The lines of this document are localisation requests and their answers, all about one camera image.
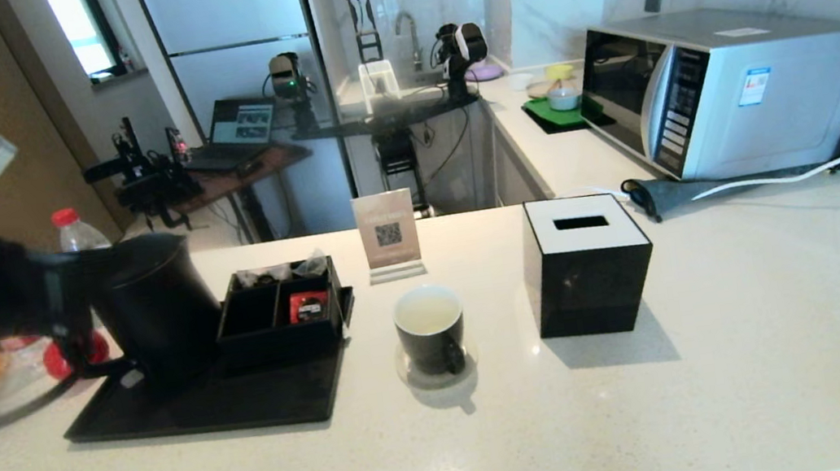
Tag black laptop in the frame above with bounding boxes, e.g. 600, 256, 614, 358
176, 92, 282, 179

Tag black desk mounted device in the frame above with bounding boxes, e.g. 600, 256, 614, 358
74, 107, 208, 239

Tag white power cable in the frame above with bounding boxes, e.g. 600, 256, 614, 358
553, 134, 840, 220

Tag black mug white inside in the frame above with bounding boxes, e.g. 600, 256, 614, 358
390, 280, 474, 382

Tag window with dark frame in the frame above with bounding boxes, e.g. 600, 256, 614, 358
43, 0, 128, 89

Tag green mat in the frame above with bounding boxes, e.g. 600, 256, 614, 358
524, 89, 606, 134

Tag brown wooden desk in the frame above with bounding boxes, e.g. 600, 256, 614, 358
114, 137, 323, 261

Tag silver microwave oven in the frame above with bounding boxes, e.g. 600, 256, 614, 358
571, 0, 840, 198

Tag red coffee sachet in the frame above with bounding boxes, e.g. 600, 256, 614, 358
287, 288, 332, 325

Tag black serving tray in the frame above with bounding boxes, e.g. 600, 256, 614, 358
49, 282, 372, 458

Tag black electric kettle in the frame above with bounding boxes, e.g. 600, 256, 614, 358
36, 225, 232, 402

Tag black background robot stand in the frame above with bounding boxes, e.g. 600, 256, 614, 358
292, 91, 497, 233

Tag purple plate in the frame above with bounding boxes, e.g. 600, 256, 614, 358
463, 59, 505, 85

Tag black sensor head green light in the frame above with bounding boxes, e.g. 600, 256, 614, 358
266, 49, 320, 137

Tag white plastic rack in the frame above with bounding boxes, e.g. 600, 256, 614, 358
357, 59, 403, 116

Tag tan small dish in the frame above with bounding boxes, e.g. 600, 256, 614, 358
526, 79, 562, 101

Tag red toy apple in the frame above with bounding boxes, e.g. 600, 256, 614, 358
40, 329, 114, 384

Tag clear water bottle red cap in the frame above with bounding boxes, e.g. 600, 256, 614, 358
52, 203, 112, 256

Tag silver refrigerator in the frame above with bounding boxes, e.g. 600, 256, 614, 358
136, 0, 358, 255

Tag black compartment organizer box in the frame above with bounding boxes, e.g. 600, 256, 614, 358
208, 255, 352, 373

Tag chrome sink faucet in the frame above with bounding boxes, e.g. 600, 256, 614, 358
393, 10, 425, 75

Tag white bowl with spoon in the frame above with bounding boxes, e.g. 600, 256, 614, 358
546, 84, 584, 114

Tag QR code acrylic sign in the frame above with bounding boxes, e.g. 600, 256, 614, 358
350, 187, 428, 287

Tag black tissue box white top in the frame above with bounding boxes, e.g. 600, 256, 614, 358
514, 186, 665, 346

